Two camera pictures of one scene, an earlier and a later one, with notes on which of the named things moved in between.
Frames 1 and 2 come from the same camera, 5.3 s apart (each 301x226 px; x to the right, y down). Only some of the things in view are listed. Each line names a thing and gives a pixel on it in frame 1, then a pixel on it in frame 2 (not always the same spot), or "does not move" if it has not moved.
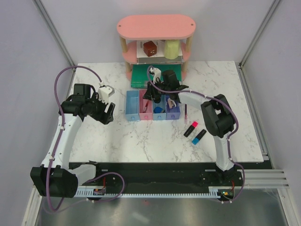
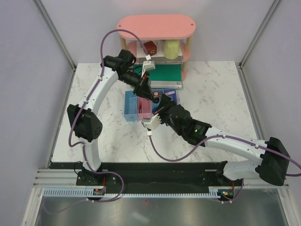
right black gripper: [150, 92] → [166, 102]
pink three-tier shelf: [133, 28] does not move
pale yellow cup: [171, 48] does not move
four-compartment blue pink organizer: [138, 108] does not move
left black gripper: [105, 118] → [143, 89]
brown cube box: [149, 48] does not move
